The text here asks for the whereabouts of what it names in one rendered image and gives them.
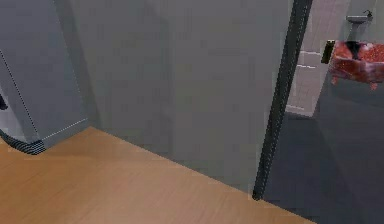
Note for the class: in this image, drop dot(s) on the red patterned cloth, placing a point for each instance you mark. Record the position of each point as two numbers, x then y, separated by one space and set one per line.
358 65

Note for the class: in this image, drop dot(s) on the dark grey room door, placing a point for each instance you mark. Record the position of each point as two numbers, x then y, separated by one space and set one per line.
283 96

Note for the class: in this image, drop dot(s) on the grey wall sink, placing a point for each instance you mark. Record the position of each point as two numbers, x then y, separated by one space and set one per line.
358 18

